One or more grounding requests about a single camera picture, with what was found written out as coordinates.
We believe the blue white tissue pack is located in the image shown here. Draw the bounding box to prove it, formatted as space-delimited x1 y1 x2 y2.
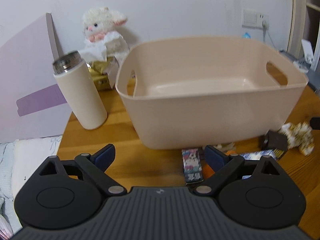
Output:
240 150 277 180

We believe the black small box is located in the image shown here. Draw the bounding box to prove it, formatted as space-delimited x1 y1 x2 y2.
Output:
261 131 288 159

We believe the orange small object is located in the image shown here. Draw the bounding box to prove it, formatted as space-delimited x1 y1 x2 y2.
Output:
202 151 237 179

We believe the cartoon card pack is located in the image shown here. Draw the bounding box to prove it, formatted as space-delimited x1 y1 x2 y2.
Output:
182 148 203 185

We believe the white bedding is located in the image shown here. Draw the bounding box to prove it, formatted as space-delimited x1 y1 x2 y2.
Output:
1 136 62 238

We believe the lilac headboard panel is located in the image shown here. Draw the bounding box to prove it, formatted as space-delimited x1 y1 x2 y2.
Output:
1 13 72 142

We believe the beige plastic storage basket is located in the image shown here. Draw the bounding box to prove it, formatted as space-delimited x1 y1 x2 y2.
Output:
115 36 308 150

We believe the cream thermos bottle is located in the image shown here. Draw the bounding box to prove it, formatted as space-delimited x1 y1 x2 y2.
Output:
53 51 107 130

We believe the gold tissue box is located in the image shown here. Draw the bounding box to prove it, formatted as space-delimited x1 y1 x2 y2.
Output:
86 57 119 91

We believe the white plush lamb toy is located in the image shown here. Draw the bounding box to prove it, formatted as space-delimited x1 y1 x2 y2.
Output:
79 7 129 64

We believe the blue figurine toy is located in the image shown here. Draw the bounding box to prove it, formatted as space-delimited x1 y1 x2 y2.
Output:
242 33 251 39

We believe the white wall switch socket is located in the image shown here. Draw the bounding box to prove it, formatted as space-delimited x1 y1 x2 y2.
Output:
242 9 269 29

